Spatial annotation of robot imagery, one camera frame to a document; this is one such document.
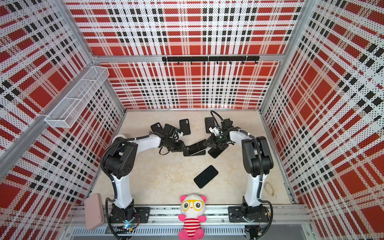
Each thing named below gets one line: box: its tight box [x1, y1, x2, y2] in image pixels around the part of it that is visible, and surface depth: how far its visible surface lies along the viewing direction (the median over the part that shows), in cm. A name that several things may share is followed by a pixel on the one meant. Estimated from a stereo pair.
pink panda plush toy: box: [178, 194, 207, 240], surface depth 70 cm
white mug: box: [112, 134, 127, 144], surface depth 58 cm
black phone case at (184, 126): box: [179, 118, 191, 136], surface depth 114 cm
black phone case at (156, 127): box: [150, 122, 163, 133], surface depth 113 cm
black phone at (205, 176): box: [193, 165, 219, 189], surface depth 88 cm
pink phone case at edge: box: [84, 193, 105, 231], surface depth 75 cm
